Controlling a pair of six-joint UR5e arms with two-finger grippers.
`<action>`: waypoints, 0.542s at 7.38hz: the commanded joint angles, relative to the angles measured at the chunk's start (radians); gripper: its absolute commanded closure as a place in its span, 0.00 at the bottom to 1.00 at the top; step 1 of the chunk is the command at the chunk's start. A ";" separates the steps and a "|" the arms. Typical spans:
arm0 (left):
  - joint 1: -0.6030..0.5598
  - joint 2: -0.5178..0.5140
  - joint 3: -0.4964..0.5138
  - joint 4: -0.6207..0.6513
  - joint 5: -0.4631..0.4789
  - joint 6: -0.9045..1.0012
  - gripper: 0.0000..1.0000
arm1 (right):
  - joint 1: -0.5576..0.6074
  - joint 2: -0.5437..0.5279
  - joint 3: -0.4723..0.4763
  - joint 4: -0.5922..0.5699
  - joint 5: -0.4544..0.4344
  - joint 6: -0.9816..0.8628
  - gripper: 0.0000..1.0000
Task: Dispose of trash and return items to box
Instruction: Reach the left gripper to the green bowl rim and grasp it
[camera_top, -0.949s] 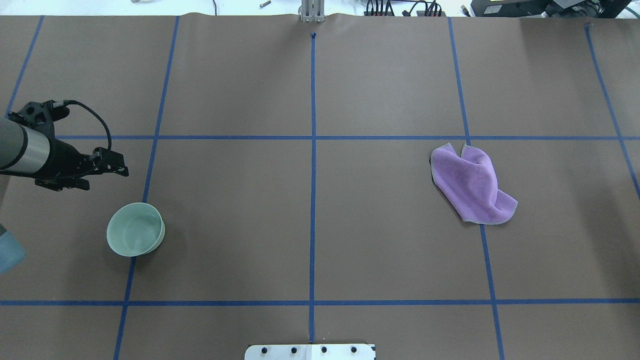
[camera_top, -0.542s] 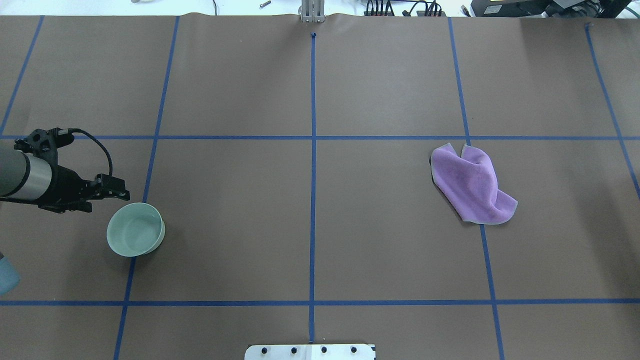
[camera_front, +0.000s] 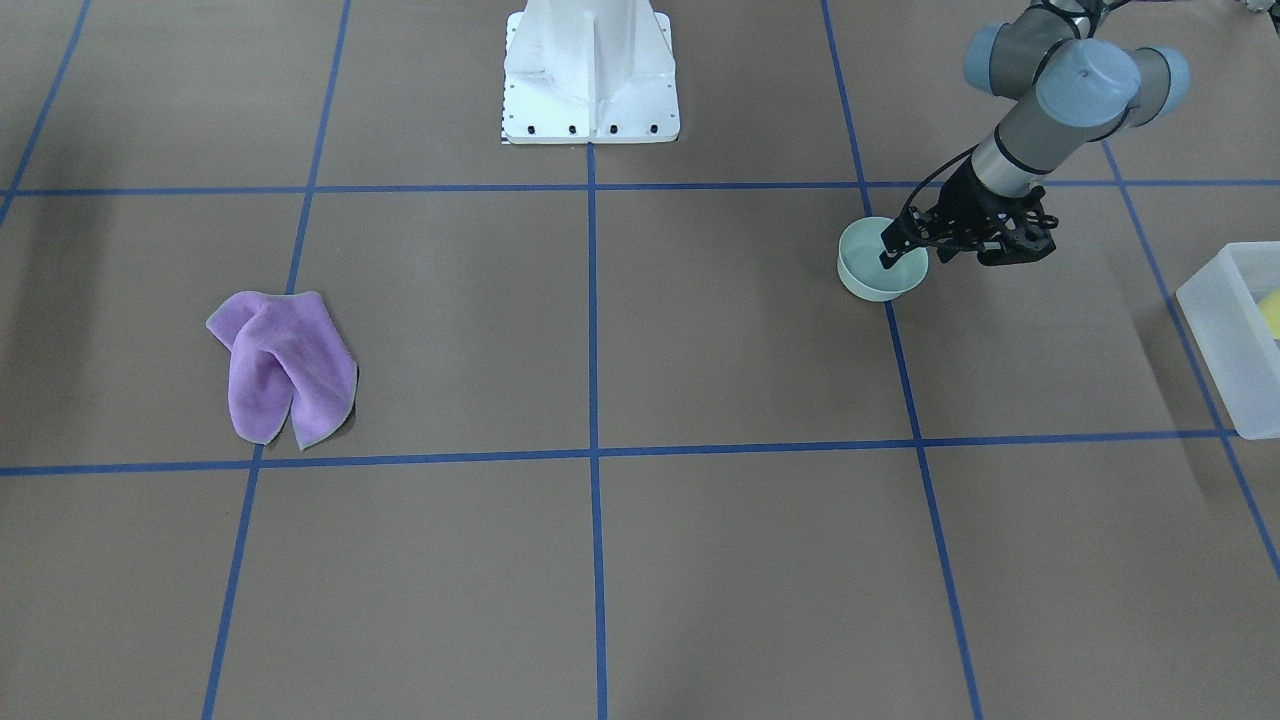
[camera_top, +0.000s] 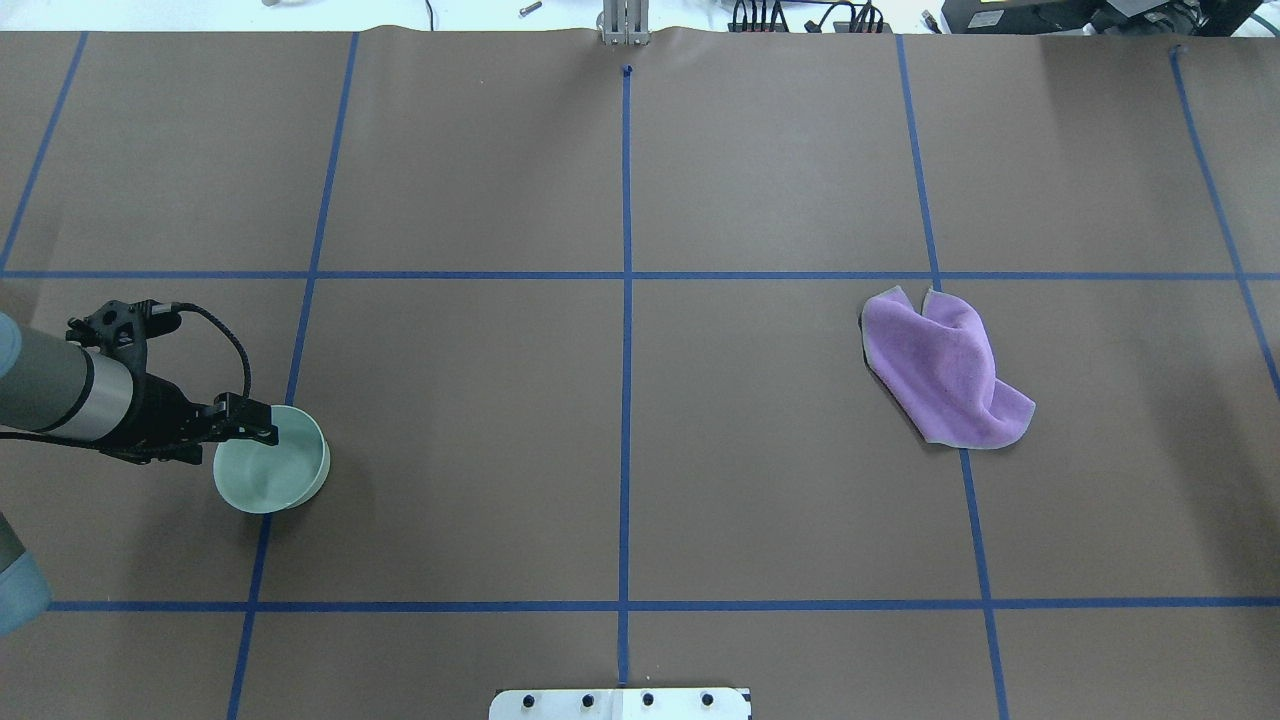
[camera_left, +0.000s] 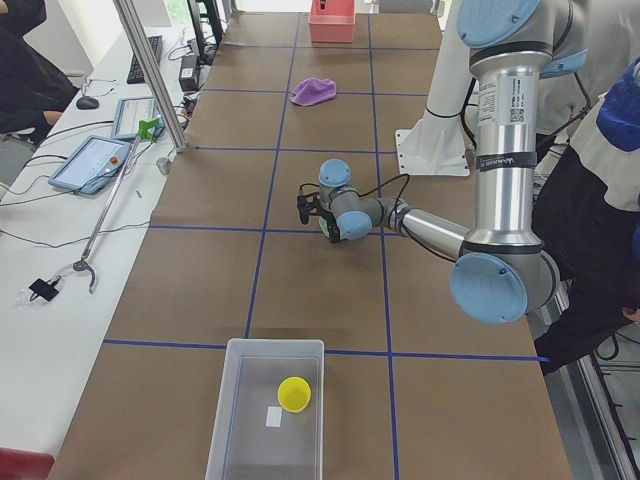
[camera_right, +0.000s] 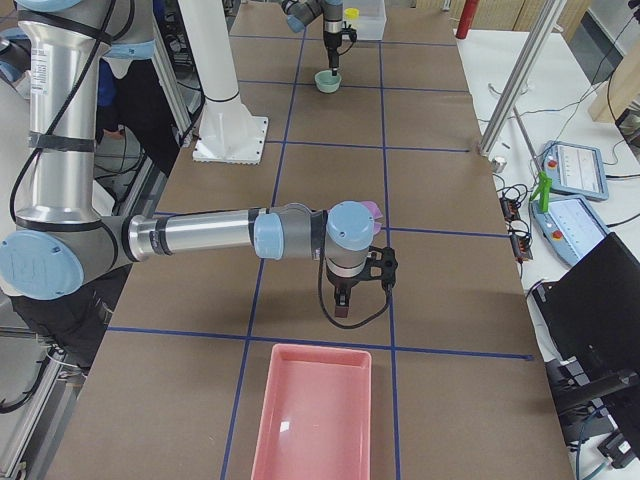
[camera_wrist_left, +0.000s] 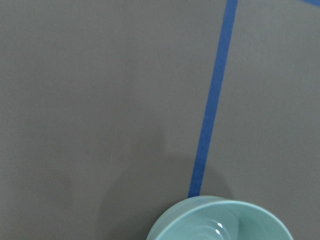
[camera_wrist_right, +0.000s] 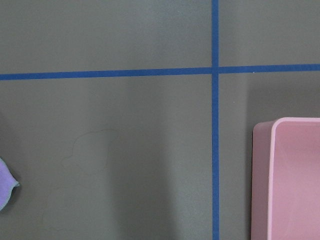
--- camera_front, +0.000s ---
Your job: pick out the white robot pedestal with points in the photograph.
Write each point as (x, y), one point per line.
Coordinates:
(589, 72)

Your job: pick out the mint green bowl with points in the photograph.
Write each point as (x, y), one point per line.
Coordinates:
(861, 269)

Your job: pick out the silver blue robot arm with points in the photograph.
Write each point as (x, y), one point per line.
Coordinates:
(1068, 88)

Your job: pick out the clear plastic box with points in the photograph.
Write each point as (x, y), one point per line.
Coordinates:
(1222, 304)

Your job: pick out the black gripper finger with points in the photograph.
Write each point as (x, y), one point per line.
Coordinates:
(904, 235)

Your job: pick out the yellow plastic cup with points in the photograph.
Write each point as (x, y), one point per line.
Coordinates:
(1269, 309)

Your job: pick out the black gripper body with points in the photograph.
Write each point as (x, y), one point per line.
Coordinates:
(962, 207)

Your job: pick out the purple microfiber cloth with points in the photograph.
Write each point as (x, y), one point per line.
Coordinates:
(287, 364)

